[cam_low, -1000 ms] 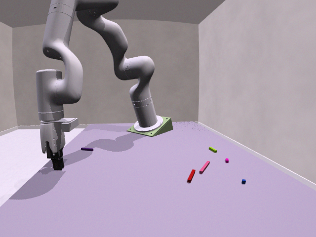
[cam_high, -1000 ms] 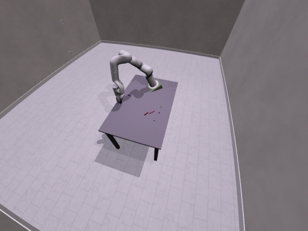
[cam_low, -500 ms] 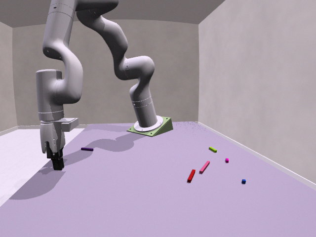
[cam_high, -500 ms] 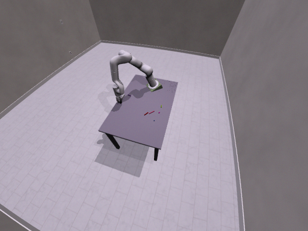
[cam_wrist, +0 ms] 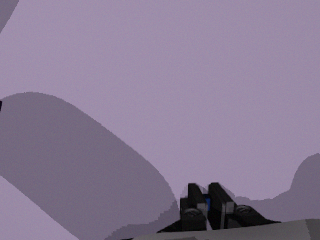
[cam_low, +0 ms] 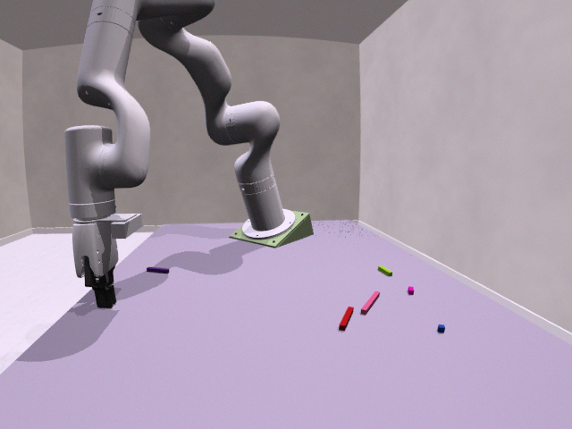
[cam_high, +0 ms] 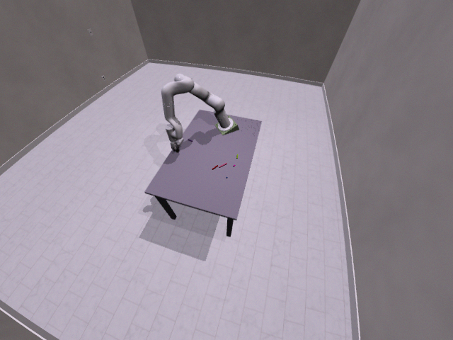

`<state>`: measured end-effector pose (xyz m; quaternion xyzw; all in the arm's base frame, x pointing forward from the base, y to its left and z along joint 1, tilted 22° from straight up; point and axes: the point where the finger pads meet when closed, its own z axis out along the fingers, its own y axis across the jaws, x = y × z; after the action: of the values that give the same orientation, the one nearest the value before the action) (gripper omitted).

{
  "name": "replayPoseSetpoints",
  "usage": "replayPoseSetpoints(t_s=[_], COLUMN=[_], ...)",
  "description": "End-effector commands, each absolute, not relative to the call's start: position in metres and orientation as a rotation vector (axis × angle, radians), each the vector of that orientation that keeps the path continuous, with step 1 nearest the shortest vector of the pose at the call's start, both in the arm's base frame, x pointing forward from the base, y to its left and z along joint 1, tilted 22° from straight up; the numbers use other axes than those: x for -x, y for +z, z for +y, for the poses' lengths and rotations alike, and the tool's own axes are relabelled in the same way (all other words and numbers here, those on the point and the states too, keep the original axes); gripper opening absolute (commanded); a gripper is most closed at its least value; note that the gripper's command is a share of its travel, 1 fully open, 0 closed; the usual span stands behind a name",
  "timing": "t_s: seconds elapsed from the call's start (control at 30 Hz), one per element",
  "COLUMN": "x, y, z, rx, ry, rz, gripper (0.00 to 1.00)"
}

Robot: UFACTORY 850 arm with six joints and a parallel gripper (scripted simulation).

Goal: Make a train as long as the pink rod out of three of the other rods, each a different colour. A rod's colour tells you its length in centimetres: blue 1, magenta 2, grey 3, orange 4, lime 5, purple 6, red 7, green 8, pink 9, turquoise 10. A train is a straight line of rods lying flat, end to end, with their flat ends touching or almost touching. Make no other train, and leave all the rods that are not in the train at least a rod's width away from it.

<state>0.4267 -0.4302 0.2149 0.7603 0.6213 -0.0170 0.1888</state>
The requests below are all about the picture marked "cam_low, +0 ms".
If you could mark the red rod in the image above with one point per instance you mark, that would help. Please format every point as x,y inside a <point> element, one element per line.
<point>346,318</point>

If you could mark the pink rod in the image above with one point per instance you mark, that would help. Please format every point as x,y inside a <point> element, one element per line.
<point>370,303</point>

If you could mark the purple rod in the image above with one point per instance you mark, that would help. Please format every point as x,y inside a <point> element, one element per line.
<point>157,270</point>

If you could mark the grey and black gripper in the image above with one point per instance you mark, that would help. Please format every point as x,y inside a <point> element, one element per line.
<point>94,250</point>

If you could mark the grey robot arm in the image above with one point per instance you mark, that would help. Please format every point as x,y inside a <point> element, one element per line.
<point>95,166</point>

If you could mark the lime green rod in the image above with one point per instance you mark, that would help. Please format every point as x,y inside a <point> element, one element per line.
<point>384,270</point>

